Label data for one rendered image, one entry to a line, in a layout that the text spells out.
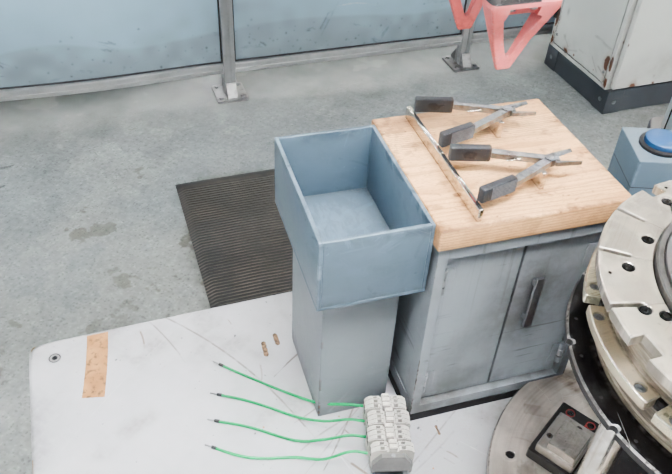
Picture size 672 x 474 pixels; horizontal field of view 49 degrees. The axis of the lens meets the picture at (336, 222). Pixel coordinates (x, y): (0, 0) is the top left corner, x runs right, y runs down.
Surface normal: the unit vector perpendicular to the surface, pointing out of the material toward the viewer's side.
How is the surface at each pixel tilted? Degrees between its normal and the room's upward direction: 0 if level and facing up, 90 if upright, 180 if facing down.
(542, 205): 0
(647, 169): 90
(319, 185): 90
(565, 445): 0
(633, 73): 90
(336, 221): 0
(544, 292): 90
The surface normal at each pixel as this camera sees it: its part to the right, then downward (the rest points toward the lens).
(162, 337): 0.04, -0.76
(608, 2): -0.94, 0.19
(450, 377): 0.29, 0.62
